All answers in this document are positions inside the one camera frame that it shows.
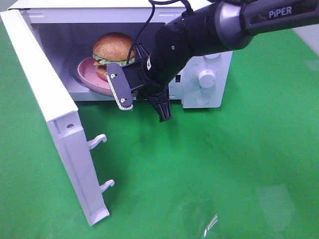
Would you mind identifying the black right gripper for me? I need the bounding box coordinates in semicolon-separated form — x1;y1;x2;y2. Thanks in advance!
135;42;172;122

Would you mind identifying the burger with cheese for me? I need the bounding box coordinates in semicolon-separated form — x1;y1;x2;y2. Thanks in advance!
92;32;133;81

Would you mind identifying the white microwave knob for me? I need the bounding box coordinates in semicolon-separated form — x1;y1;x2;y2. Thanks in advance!
198;70;216;88
203;53;221;60

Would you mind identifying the pink round plate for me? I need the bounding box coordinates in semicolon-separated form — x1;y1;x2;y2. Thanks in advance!
77;56;113;97

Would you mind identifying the white microwave door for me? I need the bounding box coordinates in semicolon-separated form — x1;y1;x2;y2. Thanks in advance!
0;9;115;226

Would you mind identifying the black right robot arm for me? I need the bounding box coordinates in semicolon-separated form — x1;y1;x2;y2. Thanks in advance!
139;0;319;121

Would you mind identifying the glass microwave turntable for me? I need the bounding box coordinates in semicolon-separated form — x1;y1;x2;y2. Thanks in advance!
69;63;82;85

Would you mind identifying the clear tape patch far right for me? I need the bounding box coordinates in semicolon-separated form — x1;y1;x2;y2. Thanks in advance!
305;60;319;71

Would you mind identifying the white panel at table edge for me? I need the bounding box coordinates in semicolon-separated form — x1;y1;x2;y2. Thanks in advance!
293;24;319;55

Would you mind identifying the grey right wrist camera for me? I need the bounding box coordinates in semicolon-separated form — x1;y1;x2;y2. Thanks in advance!
106;62;145;111

